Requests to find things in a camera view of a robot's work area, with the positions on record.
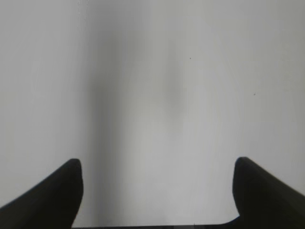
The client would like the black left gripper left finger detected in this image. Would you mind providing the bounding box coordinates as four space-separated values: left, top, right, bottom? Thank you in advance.
0 158 83 229

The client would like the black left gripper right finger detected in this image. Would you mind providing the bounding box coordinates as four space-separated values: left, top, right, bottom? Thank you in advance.
233 157 305 226

